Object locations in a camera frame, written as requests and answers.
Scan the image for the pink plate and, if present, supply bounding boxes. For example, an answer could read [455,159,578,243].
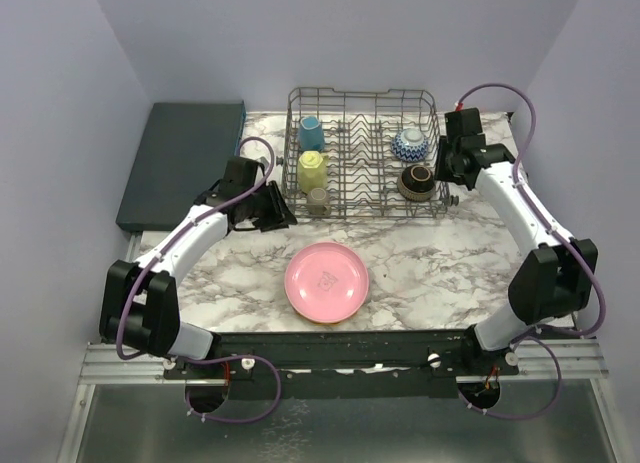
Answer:
[284,242,369,311]

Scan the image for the aluminium rail frame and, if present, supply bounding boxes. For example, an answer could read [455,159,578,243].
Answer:
[79,335,171,384]

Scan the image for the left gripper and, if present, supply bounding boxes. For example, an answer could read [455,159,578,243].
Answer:
[243,181,297,232]

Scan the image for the dark grey network switch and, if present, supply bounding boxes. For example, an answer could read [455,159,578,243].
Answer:
[116,101,246,233]

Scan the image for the brown beige bowl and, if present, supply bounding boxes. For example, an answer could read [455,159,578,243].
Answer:
[397,164,436,202]

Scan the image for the red patterned bowl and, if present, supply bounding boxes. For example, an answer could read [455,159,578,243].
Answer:
[391,128,428,163]

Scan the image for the grey wire dish rack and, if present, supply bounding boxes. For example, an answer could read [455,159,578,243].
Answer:
[281,87,459,219]

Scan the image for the small grey cup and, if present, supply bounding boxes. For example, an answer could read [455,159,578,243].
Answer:
[306,187,331,216]

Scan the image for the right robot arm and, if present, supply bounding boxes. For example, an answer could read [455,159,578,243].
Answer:
[435,108,598,375]

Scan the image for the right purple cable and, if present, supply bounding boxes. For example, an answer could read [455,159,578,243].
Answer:
[453,82,609,344]

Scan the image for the purple cable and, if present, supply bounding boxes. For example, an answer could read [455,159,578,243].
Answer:
[453,82,609,344]
[115,136,275,362]

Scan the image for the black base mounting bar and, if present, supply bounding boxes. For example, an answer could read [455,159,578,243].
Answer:
[164,330,519,400]

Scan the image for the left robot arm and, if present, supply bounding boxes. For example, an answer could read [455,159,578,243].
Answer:
[99,156,297,378]

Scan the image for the blue floral mug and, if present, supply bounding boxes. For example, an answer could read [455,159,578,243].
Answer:
[298,116,325,152]

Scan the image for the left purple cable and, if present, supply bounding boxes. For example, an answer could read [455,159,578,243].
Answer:
[115,136,275,362]

